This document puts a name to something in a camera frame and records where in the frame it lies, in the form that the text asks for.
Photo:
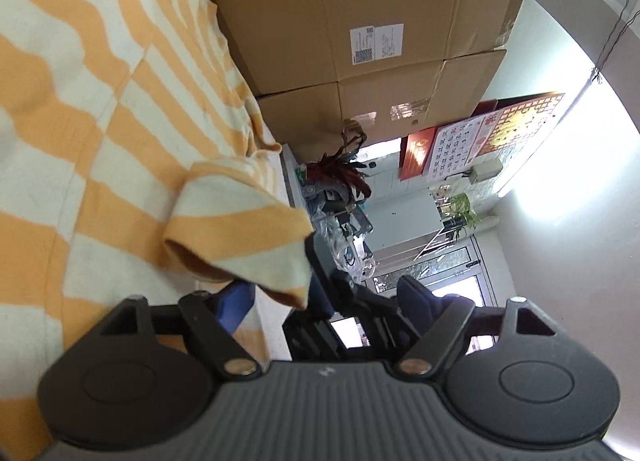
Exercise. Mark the wall calendar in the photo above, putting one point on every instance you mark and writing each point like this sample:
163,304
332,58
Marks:
480,141

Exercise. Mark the white shelf unit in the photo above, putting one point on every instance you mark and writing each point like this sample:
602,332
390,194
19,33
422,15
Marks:
405,216

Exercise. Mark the clear plastic bags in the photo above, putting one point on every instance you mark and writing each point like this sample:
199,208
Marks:
350,251

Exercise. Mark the white shipping label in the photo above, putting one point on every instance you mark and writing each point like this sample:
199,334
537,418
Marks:
376,43

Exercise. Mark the red leaf potted plant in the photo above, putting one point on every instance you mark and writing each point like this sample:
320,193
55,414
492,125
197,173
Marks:
340,171

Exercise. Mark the white wall box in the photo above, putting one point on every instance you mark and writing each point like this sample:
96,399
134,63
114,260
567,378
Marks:
486,171

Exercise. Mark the green potted plant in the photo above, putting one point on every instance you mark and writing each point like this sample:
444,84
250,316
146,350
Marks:
460,208

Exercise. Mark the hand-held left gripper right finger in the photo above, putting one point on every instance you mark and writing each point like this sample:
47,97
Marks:
417,298

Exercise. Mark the glass door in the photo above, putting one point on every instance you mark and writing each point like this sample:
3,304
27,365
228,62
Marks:
450,271

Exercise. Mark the orange striped shirt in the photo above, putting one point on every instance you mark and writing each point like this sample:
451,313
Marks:
100,141

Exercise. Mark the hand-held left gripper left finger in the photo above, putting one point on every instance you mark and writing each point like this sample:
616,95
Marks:
235,303

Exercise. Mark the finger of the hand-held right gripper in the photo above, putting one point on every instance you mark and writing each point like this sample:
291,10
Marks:
380,316
322,286

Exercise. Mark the cardboard box with tape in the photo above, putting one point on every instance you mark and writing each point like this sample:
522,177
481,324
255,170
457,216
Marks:
425,91

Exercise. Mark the grey desktop machine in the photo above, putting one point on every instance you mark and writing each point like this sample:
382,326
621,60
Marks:
330,201

